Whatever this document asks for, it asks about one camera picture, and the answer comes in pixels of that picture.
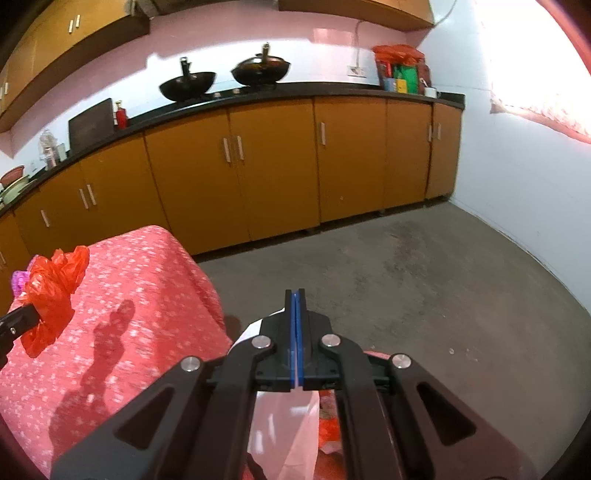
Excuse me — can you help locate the clear bag with jar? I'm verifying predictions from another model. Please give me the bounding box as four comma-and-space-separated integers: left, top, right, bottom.
38, 129, 65, 168

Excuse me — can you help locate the orange plastic bag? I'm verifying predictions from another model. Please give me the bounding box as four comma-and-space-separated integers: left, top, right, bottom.
18, 246, 90, 358

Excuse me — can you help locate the white power cable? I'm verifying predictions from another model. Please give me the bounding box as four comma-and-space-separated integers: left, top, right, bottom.
353, 18, 365, 68

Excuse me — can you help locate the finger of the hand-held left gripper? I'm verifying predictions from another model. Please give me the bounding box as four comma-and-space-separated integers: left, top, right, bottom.
0, 304, 40, 358

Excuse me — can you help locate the dark rectangular board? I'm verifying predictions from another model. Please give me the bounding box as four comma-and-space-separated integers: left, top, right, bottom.
68, 98, 115, 153

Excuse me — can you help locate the row of wooden lower cabinets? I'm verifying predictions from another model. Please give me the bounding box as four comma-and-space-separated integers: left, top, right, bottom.
0, 95, 462, 319

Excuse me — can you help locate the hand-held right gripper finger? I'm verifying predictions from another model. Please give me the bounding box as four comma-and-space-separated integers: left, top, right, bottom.
50, 288, 296, 480
295, 288, 539, 480

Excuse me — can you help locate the long wooden upper cabinet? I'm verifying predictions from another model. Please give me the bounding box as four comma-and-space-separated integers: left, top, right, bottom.
0, 0, 151, 134

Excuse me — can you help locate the black pan with lid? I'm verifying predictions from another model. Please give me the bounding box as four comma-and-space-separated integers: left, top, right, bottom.
231, 42, 291, 88

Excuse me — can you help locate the red bag with boxes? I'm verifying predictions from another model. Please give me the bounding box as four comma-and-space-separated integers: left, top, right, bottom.
373, 45, 432, 93

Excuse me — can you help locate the pink plastic bag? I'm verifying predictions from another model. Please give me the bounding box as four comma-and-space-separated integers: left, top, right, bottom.
11, 258, 47, 298

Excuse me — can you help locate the red floral tablecloth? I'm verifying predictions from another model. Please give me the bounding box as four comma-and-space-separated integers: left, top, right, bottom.
0, 224, 234, 480

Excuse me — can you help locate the pink window curtain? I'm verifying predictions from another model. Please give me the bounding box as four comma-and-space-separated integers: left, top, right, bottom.
489, 0, 591, 145

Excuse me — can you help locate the black countertop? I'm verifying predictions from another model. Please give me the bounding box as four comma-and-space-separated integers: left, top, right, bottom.
0, 82, 466, 217

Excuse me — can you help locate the red plastic bag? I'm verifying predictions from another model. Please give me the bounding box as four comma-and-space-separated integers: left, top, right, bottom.
318, 390, 345, 455

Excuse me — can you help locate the green basin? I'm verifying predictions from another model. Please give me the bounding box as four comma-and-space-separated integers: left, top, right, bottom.
0, 178, 32, 204

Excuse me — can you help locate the black wok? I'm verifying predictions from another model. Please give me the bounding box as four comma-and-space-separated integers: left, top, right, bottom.
159, 56, 218, 102

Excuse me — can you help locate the large white plastic bag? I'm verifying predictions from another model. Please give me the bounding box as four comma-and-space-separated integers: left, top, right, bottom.
231, 309, 324, 480

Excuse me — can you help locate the range hood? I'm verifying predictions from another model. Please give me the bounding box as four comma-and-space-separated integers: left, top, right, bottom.
131, 0, 185, 17

